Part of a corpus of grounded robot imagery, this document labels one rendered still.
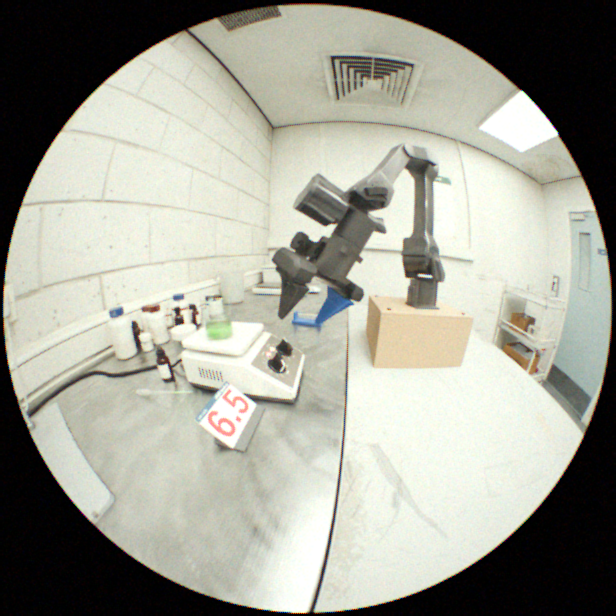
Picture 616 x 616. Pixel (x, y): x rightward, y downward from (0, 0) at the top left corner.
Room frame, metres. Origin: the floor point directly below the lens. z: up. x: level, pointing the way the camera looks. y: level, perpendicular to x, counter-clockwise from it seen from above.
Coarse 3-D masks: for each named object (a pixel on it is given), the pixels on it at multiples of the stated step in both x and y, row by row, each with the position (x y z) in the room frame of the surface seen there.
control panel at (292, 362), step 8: (272, 336) 0.36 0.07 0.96; (264, 344) 0.32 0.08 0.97; (272, 344) 0.33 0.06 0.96; (264, 352) 0.30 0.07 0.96; (272, 352) 0.31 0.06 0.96; (296, 352) 0.35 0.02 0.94; (256, 360) 0.26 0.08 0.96; (264, 360) 0.27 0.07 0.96; (288, 360) 0.31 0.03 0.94; (296, 360) 0.32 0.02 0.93; (264, 368) 0.26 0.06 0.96; (288, 368) 0.29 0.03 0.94; (296, 368) 0.30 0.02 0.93; (272, 376) 0.25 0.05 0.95; (280, 376) 0.26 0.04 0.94; (288, 376) 0.26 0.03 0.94; (288, 384) 0.25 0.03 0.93
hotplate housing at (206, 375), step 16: (192, 352) 0.26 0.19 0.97; (208, 352) 0.27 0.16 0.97; (256, 352) 0.28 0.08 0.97; (192, 368) 0.25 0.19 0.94; (208, 368) 0.25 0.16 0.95; (224, 368) 0.25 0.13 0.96; (240, 368) 0.24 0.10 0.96; (256, 368) 0.25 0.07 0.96; (192, 384) 0.26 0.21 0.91; (208, 384) 0.25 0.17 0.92; (240, 384) 0.24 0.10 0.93; (256, 384) 0.24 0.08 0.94; (272, 384) 0.24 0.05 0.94; (272, 400) 0.24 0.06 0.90; (288, 400) 0.24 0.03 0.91
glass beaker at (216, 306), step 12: (204, 300) 0.27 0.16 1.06; (216, 300) 0.27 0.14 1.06; (228, 300) 0.29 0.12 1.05; (204, 312) 0.27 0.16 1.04; (216, 312) 0.27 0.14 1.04; (228, 312) 0.29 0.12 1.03; (204, 324) 0.28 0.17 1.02; (216, 324) 0.27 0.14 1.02; (228, 324) 0.29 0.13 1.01; (216, 336) 0.27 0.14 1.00; (228, 336) 0.28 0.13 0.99
